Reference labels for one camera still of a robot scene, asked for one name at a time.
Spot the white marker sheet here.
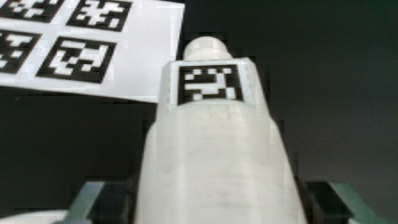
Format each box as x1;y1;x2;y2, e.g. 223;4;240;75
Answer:
0;0;185;102

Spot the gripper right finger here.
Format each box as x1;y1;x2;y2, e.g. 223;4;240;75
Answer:
306;182;386;224

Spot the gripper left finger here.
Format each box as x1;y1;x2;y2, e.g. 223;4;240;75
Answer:
61;181;132;224

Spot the white round table top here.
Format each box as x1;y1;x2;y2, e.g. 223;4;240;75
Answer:
0;210;68;224

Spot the white cylindrical table leg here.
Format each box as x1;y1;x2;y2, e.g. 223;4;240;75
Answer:
134;36;308;224

